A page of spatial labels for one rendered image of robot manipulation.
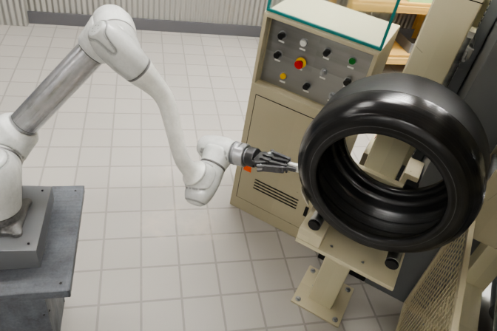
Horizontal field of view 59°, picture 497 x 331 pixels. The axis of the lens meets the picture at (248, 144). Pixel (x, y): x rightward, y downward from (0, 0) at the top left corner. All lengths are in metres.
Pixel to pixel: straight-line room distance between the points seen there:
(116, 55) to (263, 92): 1.03
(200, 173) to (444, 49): 0.90
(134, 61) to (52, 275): 0.79
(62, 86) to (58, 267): 0.63
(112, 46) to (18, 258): 0.78
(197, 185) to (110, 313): 0.97
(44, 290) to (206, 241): 1.16
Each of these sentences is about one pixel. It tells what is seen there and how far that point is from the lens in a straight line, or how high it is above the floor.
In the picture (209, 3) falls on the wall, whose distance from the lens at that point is 4.68.
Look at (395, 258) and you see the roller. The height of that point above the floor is 0.92.
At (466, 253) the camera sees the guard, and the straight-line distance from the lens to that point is 1.59.
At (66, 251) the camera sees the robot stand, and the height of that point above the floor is 0.65.
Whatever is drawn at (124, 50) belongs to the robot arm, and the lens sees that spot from 1.37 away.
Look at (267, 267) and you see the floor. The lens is 2.53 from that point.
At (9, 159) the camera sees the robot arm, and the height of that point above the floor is 1.00.
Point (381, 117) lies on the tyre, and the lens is 1.24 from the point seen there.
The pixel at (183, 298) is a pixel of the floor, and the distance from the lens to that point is 2.37.
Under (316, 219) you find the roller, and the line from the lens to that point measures 1.55.
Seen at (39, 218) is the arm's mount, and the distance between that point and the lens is 1.75.
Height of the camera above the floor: 2.02
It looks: 38 degrees down
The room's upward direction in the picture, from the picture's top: 11 degrees clockwise
